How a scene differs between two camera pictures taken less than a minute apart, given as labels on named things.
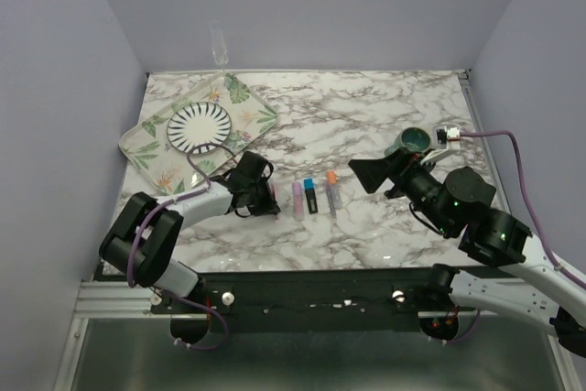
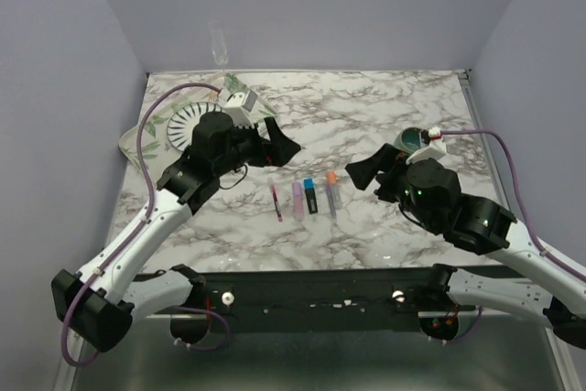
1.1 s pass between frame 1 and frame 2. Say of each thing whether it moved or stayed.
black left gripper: moved
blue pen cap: stayed
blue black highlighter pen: stayed
